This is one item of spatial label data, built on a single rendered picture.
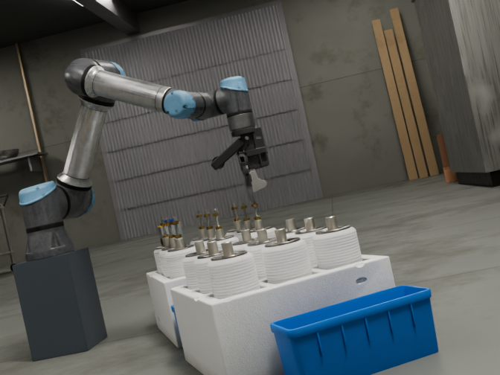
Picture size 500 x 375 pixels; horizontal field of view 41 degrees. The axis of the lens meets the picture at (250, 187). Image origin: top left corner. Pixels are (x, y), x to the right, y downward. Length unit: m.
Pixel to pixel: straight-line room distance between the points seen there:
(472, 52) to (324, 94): 5.02
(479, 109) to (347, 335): 4.06
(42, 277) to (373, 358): 1.18
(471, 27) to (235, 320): 4.20
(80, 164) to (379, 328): 1.27
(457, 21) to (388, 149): 4.95
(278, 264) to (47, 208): 1.00
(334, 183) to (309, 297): 8.63
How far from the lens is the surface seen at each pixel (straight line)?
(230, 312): 1.29
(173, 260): 1.86
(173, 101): 1.85
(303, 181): 9.91
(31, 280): 2.16
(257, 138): 1.93
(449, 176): 6.97
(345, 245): 1.40
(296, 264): 1.36
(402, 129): 9.57
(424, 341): 1.33
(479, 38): 5.26
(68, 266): 2.11
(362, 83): 10.04
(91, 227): 10.64
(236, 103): 1.92
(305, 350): 1.22
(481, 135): 5.18
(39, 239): 2.16
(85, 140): 2.22
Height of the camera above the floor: 0.38
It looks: level
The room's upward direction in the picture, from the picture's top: 12 degrees counter-clockwise
